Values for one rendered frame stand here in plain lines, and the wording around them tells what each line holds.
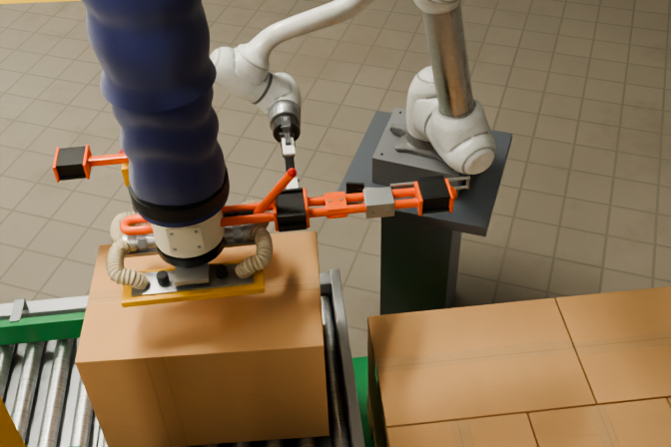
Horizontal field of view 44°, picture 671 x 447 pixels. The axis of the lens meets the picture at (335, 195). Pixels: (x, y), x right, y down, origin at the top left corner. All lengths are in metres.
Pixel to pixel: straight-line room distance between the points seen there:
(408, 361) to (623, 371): 0.62
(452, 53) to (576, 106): 2.29
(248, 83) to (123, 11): 0.77
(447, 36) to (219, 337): 0.96
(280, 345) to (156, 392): 0.35
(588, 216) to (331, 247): 1.15
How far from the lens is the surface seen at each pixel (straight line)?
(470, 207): 2.68
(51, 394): 2.60
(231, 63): 2.26
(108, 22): 1.61
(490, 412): 2.43
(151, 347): 2.09
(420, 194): 2.01
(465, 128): 2.40
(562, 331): 2.65
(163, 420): 2.29
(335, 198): 2.01
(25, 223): 4.00
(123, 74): 1.65
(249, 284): 2.00
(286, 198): 2.02
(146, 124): 1.73
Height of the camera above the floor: 2.56
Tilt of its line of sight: 42 degrees down
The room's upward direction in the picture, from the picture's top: 2 degrees counter-clockwise
